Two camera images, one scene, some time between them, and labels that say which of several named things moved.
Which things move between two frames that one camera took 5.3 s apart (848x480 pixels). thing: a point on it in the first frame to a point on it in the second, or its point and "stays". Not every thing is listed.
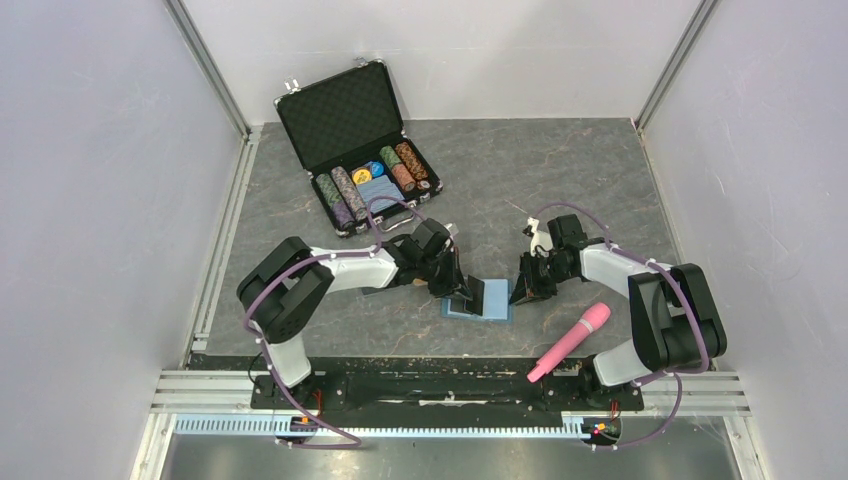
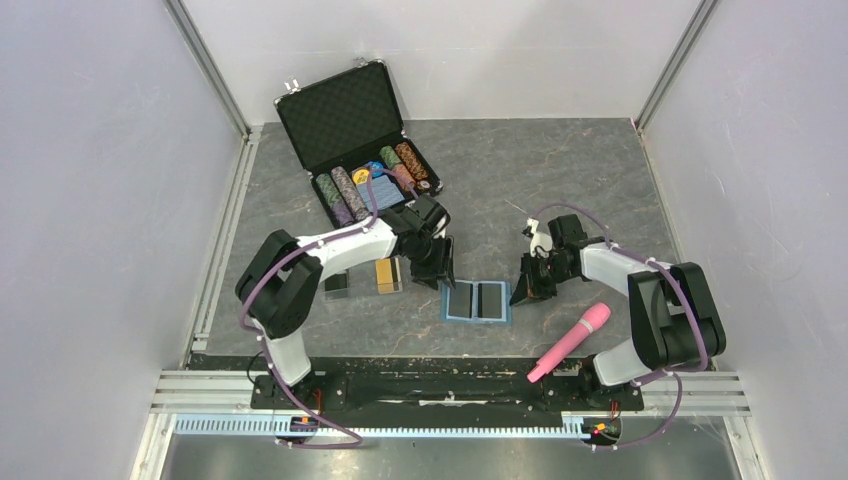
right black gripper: x=527 y=286 stays
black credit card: x=458 y=304 stays
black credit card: x=476 y=290 to x=489 y=300
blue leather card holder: x=497 y=303 stays
